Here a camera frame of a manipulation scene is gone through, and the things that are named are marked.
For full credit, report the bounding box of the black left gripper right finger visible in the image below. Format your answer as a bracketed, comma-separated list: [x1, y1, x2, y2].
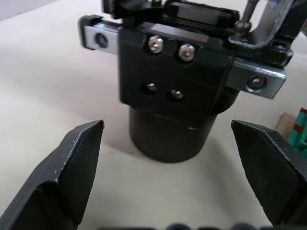
[230, 119, 307, 227]

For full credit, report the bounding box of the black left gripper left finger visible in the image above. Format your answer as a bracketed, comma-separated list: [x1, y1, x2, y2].
[0, 119, 105, 230]

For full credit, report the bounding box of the black gripper body workpiece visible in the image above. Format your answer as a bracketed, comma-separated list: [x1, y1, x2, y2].
[77, 0, 288, 164]

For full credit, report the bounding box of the green plastic crate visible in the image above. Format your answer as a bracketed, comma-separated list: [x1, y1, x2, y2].
[286, 107, 307, 154]

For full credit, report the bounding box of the brown wooden block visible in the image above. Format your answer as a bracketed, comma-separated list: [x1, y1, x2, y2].
[275, 112, 297, 139]

